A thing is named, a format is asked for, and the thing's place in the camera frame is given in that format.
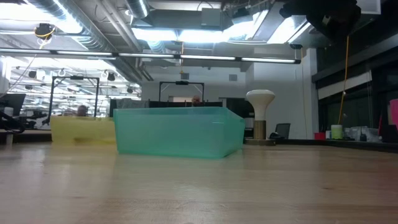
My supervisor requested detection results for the hanging black cable reel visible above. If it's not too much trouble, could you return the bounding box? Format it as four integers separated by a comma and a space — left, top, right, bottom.
33, 22, 57, 40

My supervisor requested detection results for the green translucent plastic bin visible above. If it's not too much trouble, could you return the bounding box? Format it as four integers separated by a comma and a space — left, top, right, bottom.
113, 106, 246, 160

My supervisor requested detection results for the green white container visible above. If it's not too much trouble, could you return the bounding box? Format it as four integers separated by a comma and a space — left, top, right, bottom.
330, 124, 344, 140

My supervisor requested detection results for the grey ceiling box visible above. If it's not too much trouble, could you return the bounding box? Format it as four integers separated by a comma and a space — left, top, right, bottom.
201, 7, 223, 27

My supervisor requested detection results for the black office chair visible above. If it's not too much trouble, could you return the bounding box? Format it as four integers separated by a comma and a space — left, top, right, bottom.
275, 122, 292, 140

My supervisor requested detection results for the red translucent plastic bin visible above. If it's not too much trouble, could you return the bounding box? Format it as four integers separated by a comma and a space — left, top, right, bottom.
390, 98, 398, 130

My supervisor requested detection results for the computer monitor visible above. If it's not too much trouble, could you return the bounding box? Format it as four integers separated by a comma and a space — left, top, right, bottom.
0, 93, 27, 118

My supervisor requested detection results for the yellow translucent plastic bin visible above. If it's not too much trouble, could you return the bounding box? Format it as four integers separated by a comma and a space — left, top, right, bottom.
49, 116, 118, 146

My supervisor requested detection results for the yellow power cable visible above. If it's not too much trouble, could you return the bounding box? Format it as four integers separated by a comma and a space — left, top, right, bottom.
337, 35, 351, 125

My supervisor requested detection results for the black overhead light bar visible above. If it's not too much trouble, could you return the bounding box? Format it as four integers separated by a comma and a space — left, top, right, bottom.
0, 47, 302, 65

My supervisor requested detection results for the distant black rig frame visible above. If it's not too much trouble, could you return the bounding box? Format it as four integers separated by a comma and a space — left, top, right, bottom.
148, 80, 223, 108
51, 76, 101, 118

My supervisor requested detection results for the silver long air duct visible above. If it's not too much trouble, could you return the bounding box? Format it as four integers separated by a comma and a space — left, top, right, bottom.
27, 0, 116, 53

